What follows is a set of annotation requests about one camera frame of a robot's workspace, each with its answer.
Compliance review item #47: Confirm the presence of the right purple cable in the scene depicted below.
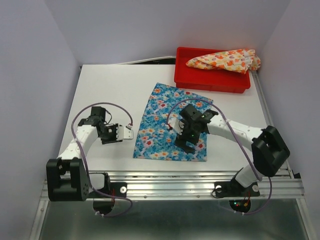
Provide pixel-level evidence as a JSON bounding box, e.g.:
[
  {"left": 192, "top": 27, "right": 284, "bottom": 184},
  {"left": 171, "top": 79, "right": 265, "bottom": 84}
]
[{"left": 166, "top": 98, "right": 274, "bottom": 217}]

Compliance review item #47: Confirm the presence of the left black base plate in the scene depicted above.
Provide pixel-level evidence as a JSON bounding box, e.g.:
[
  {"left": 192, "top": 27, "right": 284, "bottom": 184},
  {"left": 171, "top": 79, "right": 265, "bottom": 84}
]
[{"left": 96, "top": 182, "right": 128, "bottom": 198}]

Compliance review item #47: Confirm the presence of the red plastic tray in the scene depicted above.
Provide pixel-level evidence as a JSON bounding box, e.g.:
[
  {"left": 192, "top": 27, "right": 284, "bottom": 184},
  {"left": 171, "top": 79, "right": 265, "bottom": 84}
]
[{"left": 174, "top": 46, "right": 251, "bottom": 94}]

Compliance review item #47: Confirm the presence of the blue floral skirt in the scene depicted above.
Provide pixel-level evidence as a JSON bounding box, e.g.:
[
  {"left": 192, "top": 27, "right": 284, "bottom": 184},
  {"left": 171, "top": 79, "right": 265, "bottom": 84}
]
[{"left": 133, "top": 83, "right": 213, "bottom": 162}]

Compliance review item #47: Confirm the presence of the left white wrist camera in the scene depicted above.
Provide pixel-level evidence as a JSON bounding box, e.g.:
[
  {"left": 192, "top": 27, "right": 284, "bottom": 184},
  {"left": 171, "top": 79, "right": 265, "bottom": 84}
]
[{"left": 116, "top": 125, "right": 134, "bottom": 141}]

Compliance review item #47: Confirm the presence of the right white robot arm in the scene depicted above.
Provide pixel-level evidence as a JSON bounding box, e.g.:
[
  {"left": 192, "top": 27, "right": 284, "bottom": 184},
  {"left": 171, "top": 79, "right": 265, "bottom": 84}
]
[{"left": 167, "top": 104, "right": 290, "bottom": 198}]

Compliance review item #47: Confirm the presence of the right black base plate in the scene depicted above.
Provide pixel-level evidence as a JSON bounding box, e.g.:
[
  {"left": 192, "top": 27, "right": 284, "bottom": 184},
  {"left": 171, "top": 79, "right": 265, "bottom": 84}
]
[{"left": 211, "top": 181, "right": 260, "bottom": 199}]

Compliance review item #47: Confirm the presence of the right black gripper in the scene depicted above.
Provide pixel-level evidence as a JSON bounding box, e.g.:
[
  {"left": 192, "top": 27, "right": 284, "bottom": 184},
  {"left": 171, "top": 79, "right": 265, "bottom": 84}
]
[{"left": 174, "top": 120, "right": 200, "bottom": 155}]

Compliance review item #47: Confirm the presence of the aluminium rail frame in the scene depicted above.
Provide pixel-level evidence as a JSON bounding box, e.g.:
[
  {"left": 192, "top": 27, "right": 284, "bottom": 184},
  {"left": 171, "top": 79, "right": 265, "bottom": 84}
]
[{"left": 29, "top": 65, "right": 317, "bottom": 240}]

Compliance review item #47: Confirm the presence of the orange floral skirt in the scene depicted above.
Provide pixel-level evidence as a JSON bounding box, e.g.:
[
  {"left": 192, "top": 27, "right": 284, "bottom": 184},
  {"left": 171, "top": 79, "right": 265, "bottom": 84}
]
[{"left": 185, "top": 48, "right": 262, "bottom": 75}]

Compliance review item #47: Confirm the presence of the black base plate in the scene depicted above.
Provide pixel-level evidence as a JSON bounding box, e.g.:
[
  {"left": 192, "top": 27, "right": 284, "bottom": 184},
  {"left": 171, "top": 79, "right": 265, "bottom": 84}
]
[
  {"left": 96, "top": 182, "right": 128, "bottom": 198},
  {"left": 211, "top": 181, "right": 260, "bottom": 199}
]

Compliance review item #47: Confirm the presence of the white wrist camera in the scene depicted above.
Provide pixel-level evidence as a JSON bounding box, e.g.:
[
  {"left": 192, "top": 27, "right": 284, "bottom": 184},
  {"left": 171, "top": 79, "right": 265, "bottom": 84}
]
[
  {"left": 116, "top": 125, "right": 134, "bottom": 141},
  {"left": 168, "top": 117, "right": 185, "bottom": 135}
]

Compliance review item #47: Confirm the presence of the purple cable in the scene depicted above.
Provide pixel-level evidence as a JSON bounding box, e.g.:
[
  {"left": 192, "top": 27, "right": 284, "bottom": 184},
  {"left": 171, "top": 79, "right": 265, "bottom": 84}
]
[
  {"left": 70, "top": 101, "right": 134, "bottom": 218},
  {"left": 166, "top": 98, "right": 274, "bottom": 217}
]

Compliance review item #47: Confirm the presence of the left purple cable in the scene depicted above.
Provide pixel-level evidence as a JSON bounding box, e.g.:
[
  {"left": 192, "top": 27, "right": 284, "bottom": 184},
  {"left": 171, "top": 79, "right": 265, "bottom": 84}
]
[{"left": 70, "top": 101, "right": 134, "bottom": 218}]

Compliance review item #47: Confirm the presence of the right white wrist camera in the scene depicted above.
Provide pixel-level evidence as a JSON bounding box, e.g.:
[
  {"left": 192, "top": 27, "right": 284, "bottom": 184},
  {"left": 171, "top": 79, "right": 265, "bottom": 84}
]
[{"left": 168, "top": 117, "right": 185, "bottom": 135}]

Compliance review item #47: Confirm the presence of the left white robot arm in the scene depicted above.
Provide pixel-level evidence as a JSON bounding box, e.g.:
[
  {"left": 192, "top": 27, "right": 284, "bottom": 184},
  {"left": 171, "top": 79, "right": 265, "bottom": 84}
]
[{"left": 46, "top": 106, "right": 123, "bottom": 202}]

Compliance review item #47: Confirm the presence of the white cable strip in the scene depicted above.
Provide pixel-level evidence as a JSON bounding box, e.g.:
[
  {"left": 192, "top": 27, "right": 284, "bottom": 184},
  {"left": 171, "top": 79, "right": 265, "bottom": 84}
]
[{"left": 119, "top": 56, "right": 176, "bottom": 65}]

